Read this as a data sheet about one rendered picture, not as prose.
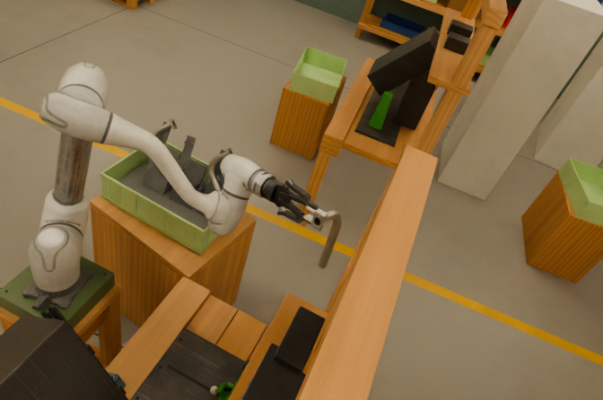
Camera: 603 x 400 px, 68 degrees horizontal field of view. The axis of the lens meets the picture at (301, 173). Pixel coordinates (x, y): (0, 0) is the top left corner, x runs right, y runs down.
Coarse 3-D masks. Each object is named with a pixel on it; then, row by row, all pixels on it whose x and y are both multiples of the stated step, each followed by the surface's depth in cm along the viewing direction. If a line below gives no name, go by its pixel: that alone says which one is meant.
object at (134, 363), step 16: (176, 288) 188; (192, 288) 190; (160, 304) 181; (176, 304) 182; (192, 304) 184; (160, 320) 175; (176, 320) 177; (144, 336) 169; (160, 336) 171; (176, 336) 172; (128, 352) 163; (144, 352) 165; (160, 352) 166; (112, 368) 158; (128, 368) 159; (144, 368) 161; (128, 384) 155
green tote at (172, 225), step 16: (128, 160) 234; (144, 160) 248; (112, 176) 227; (208, 176) 246; (112, 192) 222; (128, 192) 217; (128, 208) 224; (144, 208) 218; (160, 208) 212; (160, 224) 219; (176, 224) 213; (192, 224) 208; (192, 240) 214; (208, 240) 218
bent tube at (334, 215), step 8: (320, 216) 139; (328, 216) 143; (336, 216) 147; (312, 224) 142; (320, 224) 140; (336, 224) 152; (336, 232) 154; (328, 240) 155; (328, 248) 156; (328, 256) 157; (320, 264) 158
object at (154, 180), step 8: (160, 136) 234; (176, 152) 233; (176, 160) 234; (152, 168) 238; (152, 176) 232; (160, 176) 231; (144, 184) 234; (152, 184) 233; (160, 184) 232; (168, 184) 232; (160, 192) 232
